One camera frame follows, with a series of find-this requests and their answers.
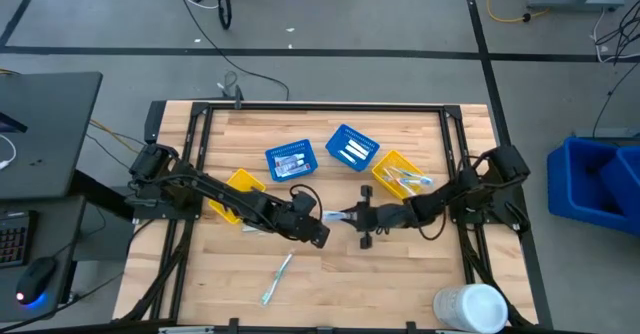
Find white blue toothpaste tube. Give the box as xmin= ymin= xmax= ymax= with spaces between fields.
xmin=274 ymin=163 xmax=313 ymax=179

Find dark grey keyboard desk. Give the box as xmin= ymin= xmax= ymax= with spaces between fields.
xmin=0 ymin=197 xmax=87 ymax=323

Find black cable loop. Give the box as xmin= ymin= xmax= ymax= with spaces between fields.
xmin=216 ymin=0 xmax=234 ymax=32

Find black floor cable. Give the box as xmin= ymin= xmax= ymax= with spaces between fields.
xmin=172 ymin=0 xmax=292 ymax=102
xmin=592 ymin=61 xmax=640 ymax=138

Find yellow plastic basket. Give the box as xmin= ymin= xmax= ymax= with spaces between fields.
xmin=371 ymin=149 xmax=427 ymax=203
xmin=207 ymin=167 xmax=268 ymax=226

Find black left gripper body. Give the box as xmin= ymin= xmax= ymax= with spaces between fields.
xmin=271 ymin=201 xmax=333 ymax=250

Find large blue storage bin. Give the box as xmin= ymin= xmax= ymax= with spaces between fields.
xmin=546 ymin=136 xmax=640 ymax=236

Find green white toothbrush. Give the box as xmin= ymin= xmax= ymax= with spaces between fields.
xmin=259 ymin=253 xmax=296 ymax=307

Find black desk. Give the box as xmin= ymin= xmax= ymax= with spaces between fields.
xmin=0 ymin=71 xmax=104 ymax=201

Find blue plastic basket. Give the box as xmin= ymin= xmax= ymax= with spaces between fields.
xmin=264 ymin=138 xmax=320 ymax=184
xmin=324 ymin=123 xmax=381 ymax=173

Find black backlit keyboard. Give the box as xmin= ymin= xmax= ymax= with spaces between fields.
xmin=0 ymin=211 xmax=34 ymax=270

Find thin yellow cable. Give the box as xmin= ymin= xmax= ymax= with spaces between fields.
xmin=88 ymin=117 xmax=154 ymax=161

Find tangled black white cables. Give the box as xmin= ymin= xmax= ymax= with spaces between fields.
xmin=592 ymin=0 xmax=640 ymax=65

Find blue white toothbrush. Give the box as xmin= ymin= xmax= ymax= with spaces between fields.
xmin=392 ymin=167 xmax=434 ymax=183
xmin=397 ymin=175 xmax=435 ymax=187

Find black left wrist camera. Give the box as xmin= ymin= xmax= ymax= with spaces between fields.
xmin=291 ymin=191 xmax=319 ymax=216

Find black clamp bracket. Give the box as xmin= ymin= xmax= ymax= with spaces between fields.
xmin=217 ymin=70 xmax=246 ymax=111

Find black computer mouse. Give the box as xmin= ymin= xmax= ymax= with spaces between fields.
xmin=14 ymin=256 xmax=58 ymax=306

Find white desk cable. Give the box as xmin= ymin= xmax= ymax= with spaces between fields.
xmin=0 ymin=133 xmax=18 ymax=172

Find black corner plate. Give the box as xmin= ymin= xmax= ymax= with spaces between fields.
xmin=143 ymin=100 xmax=167 ymax=149

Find white cylindrical container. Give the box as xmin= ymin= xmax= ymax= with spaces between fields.
xmin=432 ymin=282 xmax=510 ymax=334

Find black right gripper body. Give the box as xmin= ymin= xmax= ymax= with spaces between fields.
xmin=354 ymin=184 xmax=420 ymax=251

